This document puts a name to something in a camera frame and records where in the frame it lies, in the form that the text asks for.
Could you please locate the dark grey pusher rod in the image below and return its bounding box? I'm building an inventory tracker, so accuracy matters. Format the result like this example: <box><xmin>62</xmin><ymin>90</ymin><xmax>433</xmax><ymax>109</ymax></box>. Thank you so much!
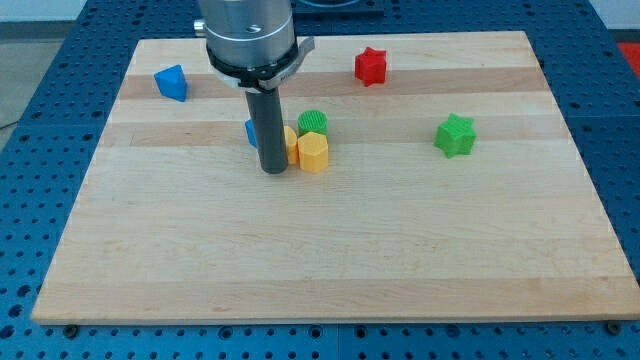
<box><xmin>245</xmin><ymin>89</ymin><xmax>288</xmax><ymax>174</ymax></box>

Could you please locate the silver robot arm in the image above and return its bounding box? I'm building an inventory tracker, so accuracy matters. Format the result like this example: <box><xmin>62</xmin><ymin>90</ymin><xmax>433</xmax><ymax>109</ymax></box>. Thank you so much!
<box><xmin>194</xmin><ymin>0</ymin><xmax>315</xmax><ymax>174</ymax></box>

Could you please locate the blue block behind rod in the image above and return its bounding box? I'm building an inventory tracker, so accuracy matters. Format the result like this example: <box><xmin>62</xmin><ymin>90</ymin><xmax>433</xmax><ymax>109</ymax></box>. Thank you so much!
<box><xmin>244</xmin><ymin>119</ymin><xmax>257</xmax><ymax>148</ymax></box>

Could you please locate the green cylinder block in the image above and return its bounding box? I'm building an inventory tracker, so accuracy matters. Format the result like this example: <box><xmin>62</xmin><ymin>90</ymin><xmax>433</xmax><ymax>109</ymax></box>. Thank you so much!
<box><xmin>297</xmin><ymin>110</ymin><xmax>328</xmax><ymax>136</ymax></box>

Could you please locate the yellow hexagon block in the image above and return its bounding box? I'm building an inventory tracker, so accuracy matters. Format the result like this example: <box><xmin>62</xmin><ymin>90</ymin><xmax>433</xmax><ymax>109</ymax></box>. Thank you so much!
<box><xmin>298</xmin><ymin>132</ymin><xmax>329</xmax><ymax>173</ymax></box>

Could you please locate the blue triangular prism block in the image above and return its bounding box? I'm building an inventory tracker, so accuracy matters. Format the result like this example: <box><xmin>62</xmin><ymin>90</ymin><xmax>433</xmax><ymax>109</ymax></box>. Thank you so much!
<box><xmin>154</xmin><ymin>64</ymin><xmax>188</xmax><ymax>102</ymax></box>

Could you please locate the red star block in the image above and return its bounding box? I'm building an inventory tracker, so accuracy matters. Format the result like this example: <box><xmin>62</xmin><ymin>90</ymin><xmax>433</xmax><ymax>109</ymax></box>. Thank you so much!
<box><xmin>354</xmin><ymin>47</ymin><xmax>387</xmax><ymax>87</ymax></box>

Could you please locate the green star block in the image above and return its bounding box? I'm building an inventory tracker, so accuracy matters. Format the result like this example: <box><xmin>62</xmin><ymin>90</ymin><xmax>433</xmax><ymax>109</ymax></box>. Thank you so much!
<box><xmin>434</xmin><ymin>113</ymin><xmax>477</xmax><ymax>158</ymax></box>

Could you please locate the wooden board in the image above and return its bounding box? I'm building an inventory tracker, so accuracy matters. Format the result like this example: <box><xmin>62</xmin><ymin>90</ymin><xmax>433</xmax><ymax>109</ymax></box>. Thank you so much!
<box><xmin>32</xmin><ymin>31</ymin><xmax>639</xmax><ymax>325</ymax></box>

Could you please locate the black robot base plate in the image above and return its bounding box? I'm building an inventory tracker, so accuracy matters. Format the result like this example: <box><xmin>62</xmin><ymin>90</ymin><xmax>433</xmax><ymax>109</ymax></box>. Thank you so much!
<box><xmin>291</xmin><ymin>0</ymin><xmax>386</xmax><ymax>15</ymax></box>

